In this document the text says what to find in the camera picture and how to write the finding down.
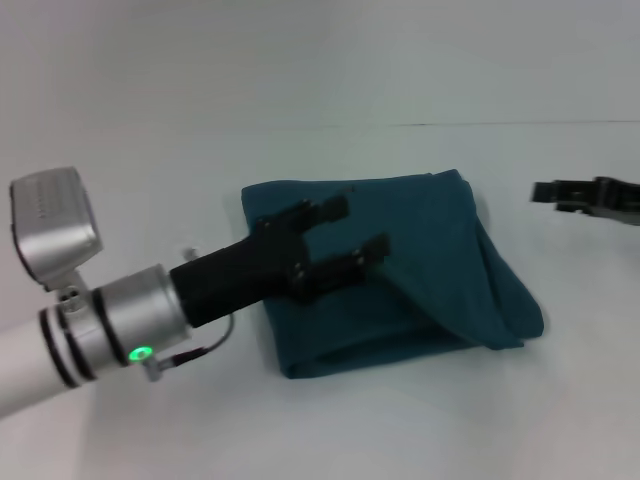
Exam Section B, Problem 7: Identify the blue t-shirt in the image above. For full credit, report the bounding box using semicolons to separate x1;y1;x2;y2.
240;168;547;382

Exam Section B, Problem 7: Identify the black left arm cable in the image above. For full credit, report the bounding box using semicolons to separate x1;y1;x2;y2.
141;312;237;384

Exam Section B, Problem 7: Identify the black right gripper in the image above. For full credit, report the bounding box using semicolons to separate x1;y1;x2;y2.
530;175;640;227

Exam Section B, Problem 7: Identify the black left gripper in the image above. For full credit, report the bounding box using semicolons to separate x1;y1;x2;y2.
168;194;392;330

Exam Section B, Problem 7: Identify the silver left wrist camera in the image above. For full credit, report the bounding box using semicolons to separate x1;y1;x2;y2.
8;166;105;294

